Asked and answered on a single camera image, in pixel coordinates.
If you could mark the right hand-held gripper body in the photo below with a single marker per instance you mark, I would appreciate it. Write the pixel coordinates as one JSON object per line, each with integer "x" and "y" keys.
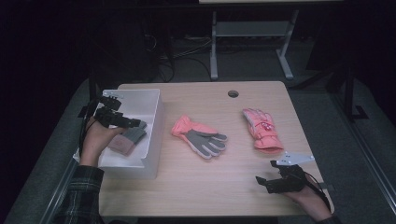
{"x": 289, "y": 182}

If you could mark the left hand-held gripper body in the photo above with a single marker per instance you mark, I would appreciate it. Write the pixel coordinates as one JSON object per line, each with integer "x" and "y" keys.
{"x": 107, "y": 116}

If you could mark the white box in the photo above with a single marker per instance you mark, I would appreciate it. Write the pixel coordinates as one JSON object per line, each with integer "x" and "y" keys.
{"x": 149, "y": 149}

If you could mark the pink glove grey palm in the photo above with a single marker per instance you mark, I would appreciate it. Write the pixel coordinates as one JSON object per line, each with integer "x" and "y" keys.
{"x": 199, "y": 140}

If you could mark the person's right hand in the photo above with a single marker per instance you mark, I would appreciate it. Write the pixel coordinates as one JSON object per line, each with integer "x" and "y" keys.
{"x": 308, "y": 199}

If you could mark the person's left hand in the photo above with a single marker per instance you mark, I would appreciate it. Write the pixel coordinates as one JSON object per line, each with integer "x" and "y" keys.
{"x": 96, "y": 141}

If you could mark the black stand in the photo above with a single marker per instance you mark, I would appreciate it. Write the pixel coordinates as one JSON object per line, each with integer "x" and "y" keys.
{"x": 92, "y": 84}
{"x": 349, "y": 93}

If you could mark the pink glove printed back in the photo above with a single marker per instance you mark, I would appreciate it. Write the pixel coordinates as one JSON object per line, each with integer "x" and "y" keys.
{"x": 263, "y": 130}

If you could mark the grey tape strip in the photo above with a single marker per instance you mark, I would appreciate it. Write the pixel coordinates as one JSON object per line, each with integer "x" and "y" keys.
{"x": 329, "y": 187}

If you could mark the grey metal stand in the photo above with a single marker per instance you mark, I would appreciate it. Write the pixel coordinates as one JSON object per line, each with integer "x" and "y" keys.
{"x": 252, "y": 28}

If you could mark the metal floor rail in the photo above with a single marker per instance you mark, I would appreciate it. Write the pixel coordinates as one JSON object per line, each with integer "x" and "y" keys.
{"x": 59, "y": 194}
{"x": 373, "y": 174}

